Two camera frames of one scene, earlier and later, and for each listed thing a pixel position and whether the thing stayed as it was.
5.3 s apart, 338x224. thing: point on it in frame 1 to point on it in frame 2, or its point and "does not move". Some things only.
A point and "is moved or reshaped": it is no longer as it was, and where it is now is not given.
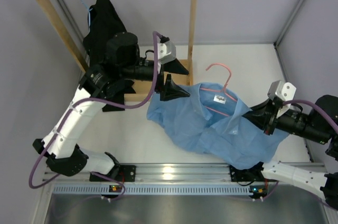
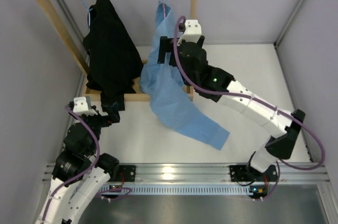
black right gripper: x=260 y=117 to x=166 y=46
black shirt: x=102 y=23 does not move
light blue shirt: x=214 y=120 is moved or reshaped
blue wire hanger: x=88 y=9 does not move
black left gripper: x=170 y=90 to x=113 y=117
